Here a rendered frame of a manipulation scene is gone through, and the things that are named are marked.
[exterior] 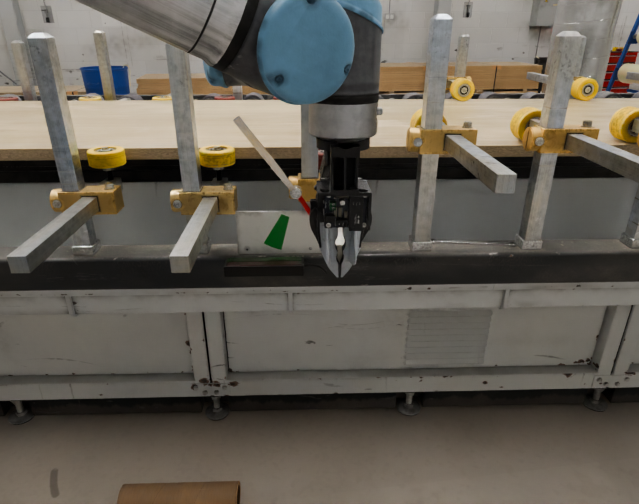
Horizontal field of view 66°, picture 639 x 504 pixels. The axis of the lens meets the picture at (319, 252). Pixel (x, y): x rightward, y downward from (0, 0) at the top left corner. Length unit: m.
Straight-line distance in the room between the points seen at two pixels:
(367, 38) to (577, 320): 1.27
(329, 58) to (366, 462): 1.29
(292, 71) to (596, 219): 1.20
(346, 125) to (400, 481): 1.13
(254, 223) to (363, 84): 0.53
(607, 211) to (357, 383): 0.86
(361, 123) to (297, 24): 0.23
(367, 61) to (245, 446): 1.25
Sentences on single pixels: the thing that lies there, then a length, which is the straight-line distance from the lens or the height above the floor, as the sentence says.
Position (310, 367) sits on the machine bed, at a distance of 1.58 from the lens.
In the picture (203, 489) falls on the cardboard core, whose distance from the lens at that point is 1.43.
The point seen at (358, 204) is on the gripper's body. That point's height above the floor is 0.95.
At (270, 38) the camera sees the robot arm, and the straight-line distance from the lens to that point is 0.42.
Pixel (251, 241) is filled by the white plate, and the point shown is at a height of 0.73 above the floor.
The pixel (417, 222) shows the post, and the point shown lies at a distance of 1.10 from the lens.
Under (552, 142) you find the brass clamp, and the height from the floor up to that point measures 0.94.
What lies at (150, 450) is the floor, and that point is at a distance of 1.67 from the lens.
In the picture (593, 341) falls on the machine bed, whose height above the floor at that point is 0.26.
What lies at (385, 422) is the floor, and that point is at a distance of 1.68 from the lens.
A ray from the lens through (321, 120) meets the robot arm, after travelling 0.63.
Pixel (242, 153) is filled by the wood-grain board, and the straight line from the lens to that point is 1.19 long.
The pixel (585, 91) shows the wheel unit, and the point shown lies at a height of 0.94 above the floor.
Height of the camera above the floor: 1.16
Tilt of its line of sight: 25 degrees down
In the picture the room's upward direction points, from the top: straight up
